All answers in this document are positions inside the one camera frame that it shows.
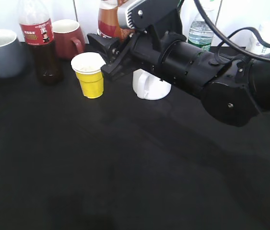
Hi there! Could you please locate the white ceramic mug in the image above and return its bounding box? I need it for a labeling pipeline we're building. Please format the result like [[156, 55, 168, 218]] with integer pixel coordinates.
[[132, 69, 171, 101]]

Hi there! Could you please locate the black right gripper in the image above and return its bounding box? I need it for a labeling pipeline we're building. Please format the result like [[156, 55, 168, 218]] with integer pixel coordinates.
[[87, 32, 186, 84]]

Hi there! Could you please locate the clear water bottle green label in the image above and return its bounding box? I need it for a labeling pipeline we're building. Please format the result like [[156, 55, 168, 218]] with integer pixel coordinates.
[[188, 13, 214, 51]]

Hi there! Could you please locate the brown coffee drink bottle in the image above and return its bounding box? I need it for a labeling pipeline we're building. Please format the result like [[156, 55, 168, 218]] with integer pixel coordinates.
[[97, 0, 133, 42]]

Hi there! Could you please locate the cola bottle red label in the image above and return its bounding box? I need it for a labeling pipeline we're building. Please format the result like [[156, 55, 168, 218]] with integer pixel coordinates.
[[18, 0, 63, 85]]

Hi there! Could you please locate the white blueberry milk carton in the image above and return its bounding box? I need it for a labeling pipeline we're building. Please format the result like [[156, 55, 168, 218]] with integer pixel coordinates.
[[247, 23, 270, 56]]

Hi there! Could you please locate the dark red ceramic mug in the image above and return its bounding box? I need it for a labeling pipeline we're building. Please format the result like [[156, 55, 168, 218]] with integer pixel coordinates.
[[52, 19, 85, 60]]

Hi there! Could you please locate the grey ceramic mug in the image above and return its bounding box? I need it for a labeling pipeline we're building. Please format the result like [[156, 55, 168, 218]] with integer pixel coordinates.
[[0, 29, 27, 79]]

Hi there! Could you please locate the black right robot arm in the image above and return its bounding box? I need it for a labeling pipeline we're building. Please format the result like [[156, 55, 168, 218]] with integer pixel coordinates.
[[87, 32, 270, 127]]

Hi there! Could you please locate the yellow plastic cup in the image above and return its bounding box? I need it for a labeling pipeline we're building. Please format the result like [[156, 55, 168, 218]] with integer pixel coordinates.
[[70, 52, 106, 99]]

